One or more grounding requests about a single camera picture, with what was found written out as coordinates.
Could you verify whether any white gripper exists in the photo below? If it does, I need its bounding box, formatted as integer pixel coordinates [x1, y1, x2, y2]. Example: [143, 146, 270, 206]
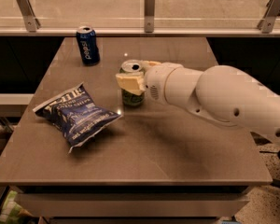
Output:
[116, 60, 183, 105]

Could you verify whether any green soda can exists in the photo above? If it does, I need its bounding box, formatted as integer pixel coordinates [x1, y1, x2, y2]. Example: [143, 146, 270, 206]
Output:
[119, 60, 145, 107]

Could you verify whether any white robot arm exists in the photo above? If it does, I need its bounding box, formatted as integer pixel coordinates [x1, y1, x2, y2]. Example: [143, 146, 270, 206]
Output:
[116, 61, 280, 146]

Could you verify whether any blue Pepsi can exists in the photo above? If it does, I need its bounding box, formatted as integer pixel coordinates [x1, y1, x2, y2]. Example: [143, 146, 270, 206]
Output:
[76, 26, 100, 66]

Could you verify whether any blue chip bag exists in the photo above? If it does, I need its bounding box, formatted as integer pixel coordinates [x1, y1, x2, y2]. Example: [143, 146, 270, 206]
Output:
[33, 83, 120, 152]

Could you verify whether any green patterned bag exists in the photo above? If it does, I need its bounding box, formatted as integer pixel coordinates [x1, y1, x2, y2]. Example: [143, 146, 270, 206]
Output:
[0, 190, 34, 224]

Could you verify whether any glass railing panel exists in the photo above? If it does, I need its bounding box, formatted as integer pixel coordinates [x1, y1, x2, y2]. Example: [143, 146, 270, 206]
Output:
[0, 0, 270, 29]

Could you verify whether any white table drawer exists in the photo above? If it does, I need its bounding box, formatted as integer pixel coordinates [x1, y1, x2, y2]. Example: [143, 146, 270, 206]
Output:
[16, 193, 248, 217]

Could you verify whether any middle metal railing bracket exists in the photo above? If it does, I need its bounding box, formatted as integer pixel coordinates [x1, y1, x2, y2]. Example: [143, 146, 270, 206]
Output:
[144, 0, 155, 33]

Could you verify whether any metal railing bracket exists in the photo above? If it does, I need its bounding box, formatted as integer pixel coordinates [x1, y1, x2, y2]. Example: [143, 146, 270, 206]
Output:
[257, 0, 280, 34]
[16, 0, 40, 32]
[144, 0, 155, 33]

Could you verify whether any left metal railing bracket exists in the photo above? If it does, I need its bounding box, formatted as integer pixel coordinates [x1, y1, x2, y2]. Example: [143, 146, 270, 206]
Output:
[16, 0, 40, 32]

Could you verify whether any right metal railing bracket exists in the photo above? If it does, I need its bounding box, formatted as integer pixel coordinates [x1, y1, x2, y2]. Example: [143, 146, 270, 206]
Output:
[257, 0, 280, 34]

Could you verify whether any black floor cable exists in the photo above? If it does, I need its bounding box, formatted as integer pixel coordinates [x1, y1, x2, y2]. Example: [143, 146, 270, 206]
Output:
[259, 149, 280, 156]

